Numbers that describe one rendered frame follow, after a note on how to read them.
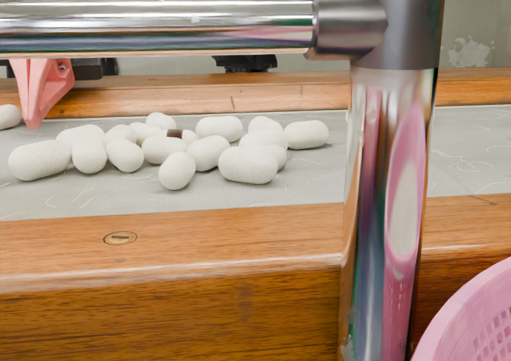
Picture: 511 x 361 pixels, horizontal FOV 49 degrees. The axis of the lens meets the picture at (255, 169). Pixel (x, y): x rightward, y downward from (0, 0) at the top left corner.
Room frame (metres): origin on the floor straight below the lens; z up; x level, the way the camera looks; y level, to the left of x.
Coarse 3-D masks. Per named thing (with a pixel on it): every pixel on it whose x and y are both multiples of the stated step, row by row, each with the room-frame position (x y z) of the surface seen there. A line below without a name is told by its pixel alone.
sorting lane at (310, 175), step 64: (64, 128) 0.46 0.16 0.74; (192, 128) 0.46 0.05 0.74; (448, 128) 0.45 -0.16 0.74; (0, 192) 0.30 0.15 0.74; (64, 192) 0.30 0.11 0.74; (128, 192) 0.30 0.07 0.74; (192, 192) 0.30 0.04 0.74; (256, 192) 0.30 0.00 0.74; (320, 192) 0.30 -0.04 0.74; (448, 192) 0.30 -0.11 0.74
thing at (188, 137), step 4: (160, 132) 0.37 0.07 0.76; (164, 132) 0.37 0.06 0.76; (184, 132) 0.37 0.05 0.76; (188, 132) 0.37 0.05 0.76; (192, 132) 0.38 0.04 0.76; (164, 136) 0.37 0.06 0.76; (184, 136) 0.37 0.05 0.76; (188, 136) 0.37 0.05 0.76; (192, 136) 0.37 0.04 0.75; (196, 136) 0.38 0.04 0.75; (184, 140) 0.37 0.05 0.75; (188, 140) 0.37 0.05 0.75; (192, 140) 0.37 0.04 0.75; (196, 140) 0.37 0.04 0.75; (188, 144) 0.37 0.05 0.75
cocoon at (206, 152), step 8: (216, 136) 0.35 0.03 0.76; (192, 144) 0.34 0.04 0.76; (200, 144) 0.33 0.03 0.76; (208, 144) 0.34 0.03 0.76; (216, 144) 0.34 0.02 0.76; (224, 144) 0.35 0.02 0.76; (192, 152) 0.33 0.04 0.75; (200, 152) 0.33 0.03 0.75; (208, 152) 0.33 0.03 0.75; (216, 152) 0.34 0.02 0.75; (200, 160) 0.33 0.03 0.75; (208, 160) 0.33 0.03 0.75; (216, 160) 0.34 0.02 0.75; (200, 168) 0.33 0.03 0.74; (208, 168) 0.33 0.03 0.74
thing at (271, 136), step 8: (272, 128) 0.37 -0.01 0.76; (248, 136) 0.35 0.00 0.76; (256, 136) 0.35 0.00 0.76; (264, 136) 0.35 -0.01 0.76; (272, 136) 0.36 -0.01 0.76; (280, 136) 0.36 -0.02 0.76; (240, 144) 0.35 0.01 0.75; (248, 144) 0.35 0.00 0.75; (256, 144) 0.35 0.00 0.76; (264, 144) 0.35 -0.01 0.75; (280, 144) 0.36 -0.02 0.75
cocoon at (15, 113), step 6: (0, 108) 0.46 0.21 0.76; (6, 108) 0.46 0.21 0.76; (12, 108) 0.46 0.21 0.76; (0, 114) 0.45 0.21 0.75; (6, 114) 0.45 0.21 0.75; (12, 114) 0.46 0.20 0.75; (18, 114) 0.47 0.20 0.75; (0, 120) 0.45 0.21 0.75; (6, 120) 0.45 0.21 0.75; (12, 120) 0.46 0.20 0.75; (18, 120) 0.47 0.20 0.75; (0, 126) 0.45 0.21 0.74; (6, 126) 0.46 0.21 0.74; (12, 126) 0.46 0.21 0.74
